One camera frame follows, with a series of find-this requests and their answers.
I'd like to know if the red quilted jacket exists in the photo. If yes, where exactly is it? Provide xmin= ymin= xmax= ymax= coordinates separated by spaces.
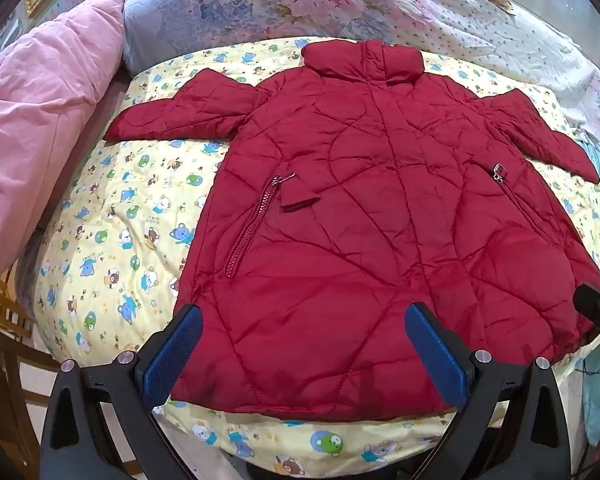
xmin=103 ymin=40 xmax=600 ymax=422

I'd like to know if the yellow bear-print blanket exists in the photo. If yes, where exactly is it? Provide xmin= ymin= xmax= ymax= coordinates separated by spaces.
xmin=30 ymin=36 xmax=600 ymax=480

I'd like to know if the wooden chair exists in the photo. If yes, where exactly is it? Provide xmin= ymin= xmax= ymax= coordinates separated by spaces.
xmin=0 ymin=260 xmax=68 ymax=480

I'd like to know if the black cable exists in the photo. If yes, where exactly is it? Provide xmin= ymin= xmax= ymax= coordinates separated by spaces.
xmin=577 ymin=332 xmax=600 ymax=378

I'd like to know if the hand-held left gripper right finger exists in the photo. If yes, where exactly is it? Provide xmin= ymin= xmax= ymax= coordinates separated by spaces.
xmin=404 ymin=301 xmax=574 ymax=480

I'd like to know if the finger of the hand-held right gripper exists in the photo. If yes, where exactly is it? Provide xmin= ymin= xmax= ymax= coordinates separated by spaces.
xmin=572 ymin=283 xmax=600 ymax=333

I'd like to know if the pink quilt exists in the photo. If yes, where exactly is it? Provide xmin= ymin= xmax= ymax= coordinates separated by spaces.
xmin=0 ymin=0 xmax=137 ymax=297

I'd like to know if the floral quilt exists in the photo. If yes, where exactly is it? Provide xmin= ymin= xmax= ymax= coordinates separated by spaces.
xmin=122 ymin=0 xmax=600 ymax=136

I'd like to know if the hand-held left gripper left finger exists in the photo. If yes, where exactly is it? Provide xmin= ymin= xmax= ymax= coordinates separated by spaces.
xmin=39 ymin=304 xmax=205 ymax=480

